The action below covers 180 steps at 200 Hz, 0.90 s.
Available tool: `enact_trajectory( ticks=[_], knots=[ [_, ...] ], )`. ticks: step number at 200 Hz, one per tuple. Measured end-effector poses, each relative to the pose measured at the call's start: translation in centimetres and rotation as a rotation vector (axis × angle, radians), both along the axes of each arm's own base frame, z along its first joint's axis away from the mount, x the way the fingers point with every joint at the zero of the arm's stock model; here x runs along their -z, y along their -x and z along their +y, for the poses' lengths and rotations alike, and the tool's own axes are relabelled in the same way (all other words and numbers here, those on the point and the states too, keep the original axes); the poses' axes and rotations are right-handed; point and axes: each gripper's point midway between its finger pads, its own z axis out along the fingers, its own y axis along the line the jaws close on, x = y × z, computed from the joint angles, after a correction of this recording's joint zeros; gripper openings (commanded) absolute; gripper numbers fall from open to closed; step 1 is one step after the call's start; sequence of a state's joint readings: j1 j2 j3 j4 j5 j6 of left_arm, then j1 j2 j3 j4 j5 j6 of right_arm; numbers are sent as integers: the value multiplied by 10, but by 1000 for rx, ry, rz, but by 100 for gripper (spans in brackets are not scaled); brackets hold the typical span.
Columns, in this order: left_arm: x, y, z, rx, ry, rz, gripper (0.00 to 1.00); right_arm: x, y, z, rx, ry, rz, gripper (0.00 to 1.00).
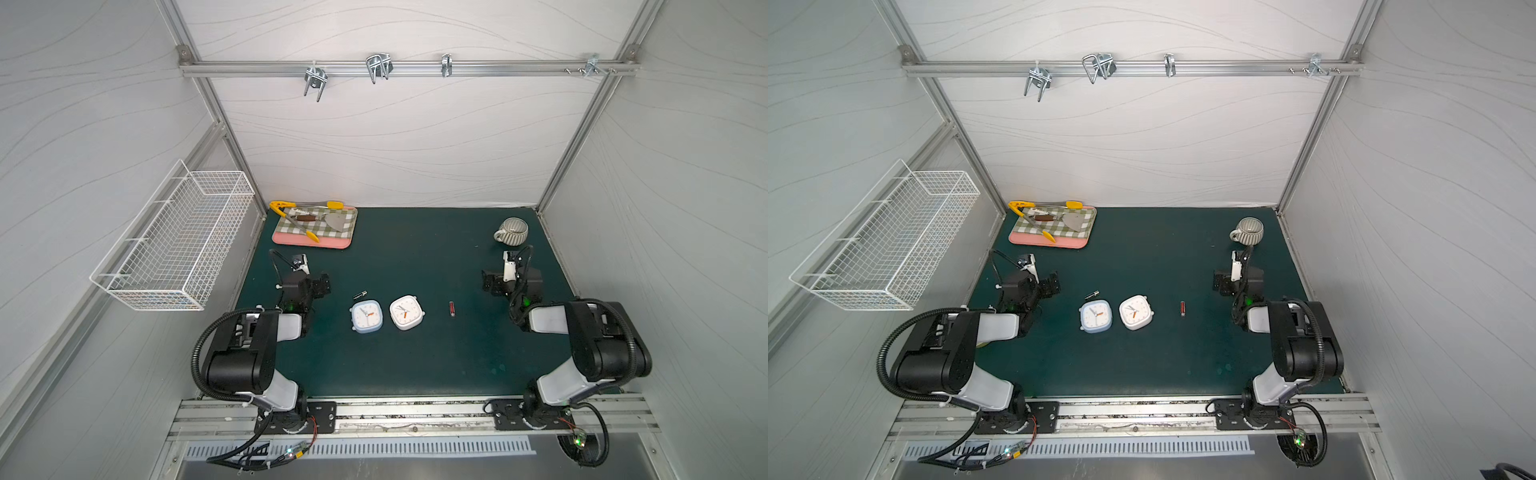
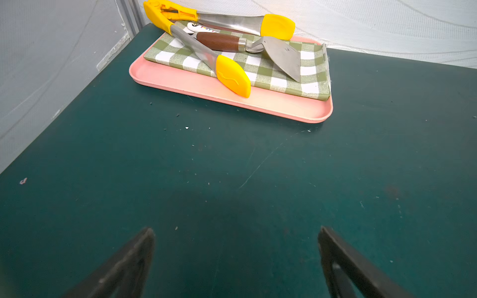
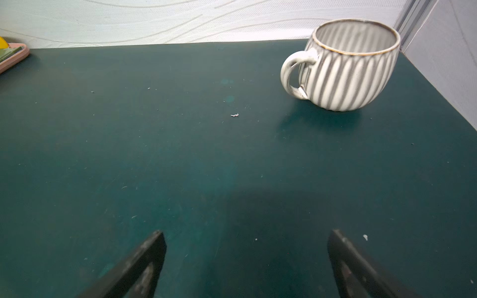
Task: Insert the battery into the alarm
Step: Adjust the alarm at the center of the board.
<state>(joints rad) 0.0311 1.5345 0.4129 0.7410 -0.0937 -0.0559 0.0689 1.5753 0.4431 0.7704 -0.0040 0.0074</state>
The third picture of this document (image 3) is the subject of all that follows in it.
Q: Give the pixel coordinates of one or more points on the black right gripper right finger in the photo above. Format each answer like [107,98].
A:
[357,275]

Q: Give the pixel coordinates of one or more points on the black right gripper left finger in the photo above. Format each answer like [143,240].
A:
[135,276]

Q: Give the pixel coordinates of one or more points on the striped white ceramic mug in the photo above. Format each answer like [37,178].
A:
[346,64]

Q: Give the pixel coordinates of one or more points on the pink cutting board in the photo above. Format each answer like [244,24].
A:
[14,54]

